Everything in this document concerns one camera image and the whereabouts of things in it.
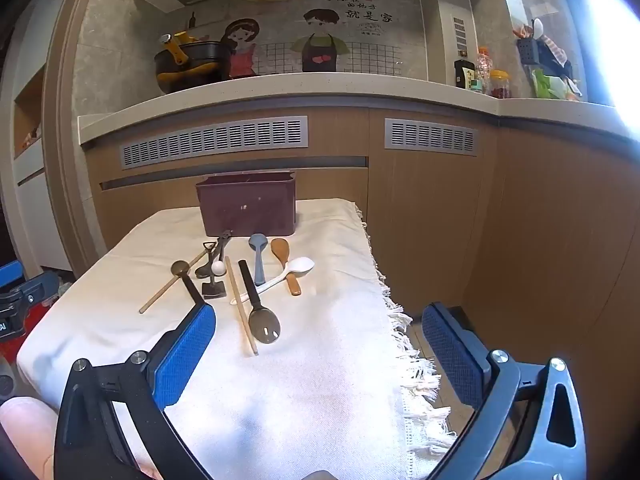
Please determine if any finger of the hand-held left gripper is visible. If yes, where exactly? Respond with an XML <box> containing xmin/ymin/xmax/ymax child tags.
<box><xmin>0</xmin><ymin>261</ymin><xmax>45</xmax><ymax>307</ymax></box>

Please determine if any wooden kitchen cabinet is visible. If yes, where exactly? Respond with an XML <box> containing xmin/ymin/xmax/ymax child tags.
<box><xmin>82</xmin><ymin>105</ymin><xmax>640</xmax><ymax>411</ymax></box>

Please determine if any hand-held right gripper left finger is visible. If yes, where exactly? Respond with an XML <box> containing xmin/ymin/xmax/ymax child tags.
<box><xmin>54</xmin><ymin>301</ymin><xmax>217</xmax><ymax>480</ymax></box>

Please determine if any green and white bag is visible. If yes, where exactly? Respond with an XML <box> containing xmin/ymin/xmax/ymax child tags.
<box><xmin>531</xmin><ymin>67</ymin><xmax>583</xmax><ymax>102</ymax></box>

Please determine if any beige stone countertop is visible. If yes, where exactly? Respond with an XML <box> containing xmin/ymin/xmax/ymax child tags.
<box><xmin>77</xmin><ymin>74</ymin><xmax>640</xmax><ymax>148</ymax></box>

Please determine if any dark metal utensil handle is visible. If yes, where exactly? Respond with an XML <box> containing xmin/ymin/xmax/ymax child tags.
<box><xmin>180</xmin><ymin>274</ymin><xmax>202</xmax><ymax>307</ymax></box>

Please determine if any white fringed tablecloth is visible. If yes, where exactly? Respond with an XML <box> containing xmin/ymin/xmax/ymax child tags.
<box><xmin>16</xmin><ymin>199</ymin><xmax>458</xmax><ymax>480</ymax></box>

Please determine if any black-handled grey spoon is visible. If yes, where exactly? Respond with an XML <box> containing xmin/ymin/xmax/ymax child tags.
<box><xmin>238</xmin><ymin>259</ymin><xmax>282</xmax><ymax>346</ymax></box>

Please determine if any person's pink clothing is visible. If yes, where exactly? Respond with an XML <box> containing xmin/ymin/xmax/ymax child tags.
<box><xmin>0</xmin><ymin>396</ymin><xmax>63</xmax><ymax>480</ymax></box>

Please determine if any jar with yellow lid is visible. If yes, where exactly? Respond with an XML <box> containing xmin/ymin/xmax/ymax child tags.
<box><xmin>489</xmin><ymin>69</ymin><xmax>512</xmax><ymax>99</ymax></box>

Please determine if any long wooden chopstick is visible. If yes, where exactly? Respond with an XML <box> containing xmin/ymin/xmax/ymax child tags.
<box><xmin>139</xmin><ymin>260</ymin><xmax>192</xmax><ymax>315</ymax></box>

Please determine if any yellow-handled utensil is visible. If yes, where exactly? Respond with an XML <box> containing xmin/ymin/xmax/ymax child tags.
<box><xmin>160</xmin><ymin>31</ymin><xmax>201</xmax><ymax>66</ymax></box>

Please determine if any white shelf unit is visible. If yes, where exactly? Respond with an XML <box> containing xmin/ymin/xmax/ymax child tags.
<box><xmin>12</xmin><ymin>60</ymin><xmax>76</xmax><ymax>276</ymax></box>

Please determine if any cartoon figures wall sticker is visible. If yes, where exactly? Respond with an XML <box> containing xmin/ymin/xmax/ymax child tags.
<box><xmin>220</xmin><ymin>0</ymin><xmax>403</xmax><ymax>80</ymax></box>

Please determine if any dark sauce bottle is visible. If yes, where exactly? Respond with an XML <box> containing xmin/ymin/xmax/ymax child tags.
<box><xmin>453</xmin><ymin>59</ymin><xmax>477</xmax><ymax>91</ymax></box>

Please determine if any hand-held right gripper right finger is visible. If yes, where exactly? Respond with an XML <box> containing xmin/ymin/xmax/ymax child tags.
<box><xmin>421</xmin><ymin>302</ymin><xmax>587</xmax><ymax>480</ymax></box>

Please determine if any dark wall utensil holder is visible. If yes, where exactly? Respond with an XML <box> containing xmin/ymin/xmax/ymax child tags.
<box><xmin>517</xmin><ymin>37</ymin><xmax>542</xmax><ymax>66</ymax></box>

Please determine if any black cooking pot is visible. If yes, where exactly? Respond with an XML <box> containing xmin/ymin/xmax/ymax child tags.
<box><xmin>153</xmin><ymin>40</ymin><xmax>227</xmax><ymax>95</ymax></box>

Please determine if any white-knob metal utensil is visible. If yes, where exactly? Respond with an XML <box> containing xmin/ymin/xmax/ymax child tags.
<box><xmin>210</xmin><ymin>229</ymin><xmax>234</xmax><ymax>277</ymax></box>

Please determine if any narrow grey cabinet vent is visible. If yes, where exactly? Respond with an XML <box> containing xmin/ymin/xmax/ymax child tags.
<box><xmin>384</xmin><ymin>118</ymin><xmax>479</xmax><ymax>154</ymax></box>

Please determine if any metal shovel-shaped spoon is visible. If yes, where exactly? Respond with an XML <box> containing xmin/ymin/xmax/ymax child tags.
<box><xmin>201</xmin><ymin>241</ymin><xmax>227</xmax><ymax>302</ymax></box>

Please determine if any brown wooden spoon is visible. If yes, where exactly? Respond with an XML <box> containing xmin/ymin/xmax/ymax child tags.
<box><xmin>271</xmin><ymin>237</ymin><xmax>303</xmax><ymax>297</ymax></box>

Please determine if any purple plastic utensil container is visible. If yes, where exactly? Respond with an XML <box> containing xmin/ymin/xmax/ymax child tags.
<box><xmin>195</xmin><ymin>171</ymin><xmax>299</xmax><ymax>239</ymax></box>

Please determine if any red plastic object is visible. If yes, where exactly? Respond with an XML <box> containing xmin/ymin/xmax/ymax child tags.
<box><xmin>0</xmin><ymin>302</ymin><xmax>53</xmax><ymax>361</ymax></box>

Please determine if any wide grey cabinet vent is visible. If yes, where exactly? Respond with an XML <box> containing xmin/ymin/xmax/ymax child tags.
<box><xmin>120</xmin><ymin>116</ymin><xmax>309</xmax><ymax>171</ymax></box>

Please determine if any blue-grey plastic spoon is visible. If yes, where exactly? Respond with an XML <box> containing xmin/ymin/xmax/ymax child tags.
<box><xmin>248</xmin><ymin>233</ymin><xmax>269</xmax><ymax>287</ymax></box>

